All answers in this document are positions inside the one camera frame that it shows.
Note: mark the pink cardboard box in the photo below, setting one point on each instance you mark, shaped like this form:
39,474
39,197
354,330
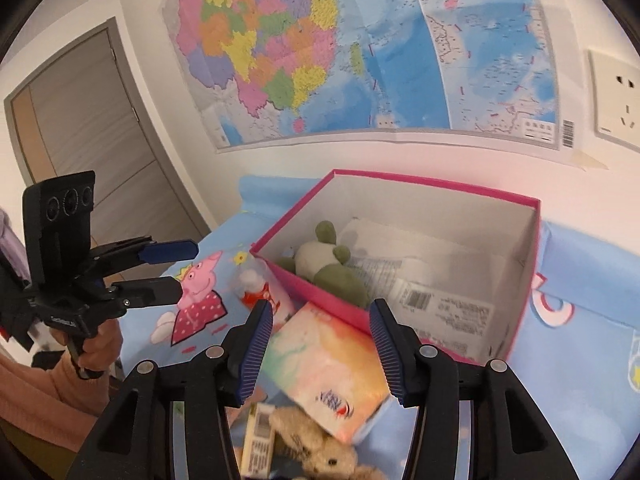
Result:
320,290

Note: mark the brown plush bunny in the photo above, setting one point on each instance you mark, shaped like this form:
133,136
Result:
320,450

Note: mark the pastel tissue pack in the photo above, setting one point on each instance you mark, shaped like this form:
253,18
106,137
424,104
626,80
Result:
325,360

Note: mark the colourful wall map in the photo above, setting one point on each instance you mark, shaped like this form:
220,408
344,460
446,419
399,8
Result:
350,50

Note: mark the masking tape strip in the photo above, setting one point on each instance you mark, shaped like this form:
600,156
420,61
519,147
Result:
590,160

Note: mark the olive green cloth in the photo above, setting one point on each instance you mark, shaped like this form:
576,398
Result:
25,460

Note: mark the green white plush toy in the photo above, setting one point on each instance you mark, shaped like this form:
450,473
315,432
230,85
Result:
320,265

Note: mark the person's left hand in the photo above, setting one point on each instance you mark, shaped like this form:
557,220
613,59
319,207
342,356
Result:
102,350

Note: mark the black jacket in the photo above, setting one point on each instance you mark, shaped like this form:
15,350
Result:
10,300

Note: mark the white wall socket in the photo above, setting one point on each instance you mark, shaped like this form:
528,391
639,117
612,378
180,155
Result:
617,95

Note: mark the person's left forearm pink sleeve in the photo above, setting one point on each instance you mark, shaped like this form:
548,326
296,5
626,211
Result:
35,400

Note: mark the grey door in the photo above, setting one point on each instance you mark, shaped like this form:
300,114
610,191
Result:
90,125

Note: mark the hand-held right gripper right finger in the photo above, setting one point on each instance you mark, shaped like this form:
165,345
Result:
387,360

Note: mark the clear plastic printed sheet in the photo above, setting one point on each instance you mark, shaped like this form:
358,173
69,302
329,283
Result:
450,280

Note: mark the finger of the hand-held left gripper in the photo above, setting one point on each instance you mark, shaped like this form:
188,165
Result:
170,251
155,290

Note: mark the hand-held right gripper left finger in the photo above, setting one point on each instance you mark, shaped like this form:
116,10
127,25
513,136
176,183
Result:
255,350

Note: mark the purple cloth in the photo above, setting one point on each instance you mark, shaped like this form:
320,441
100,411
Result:
10,235

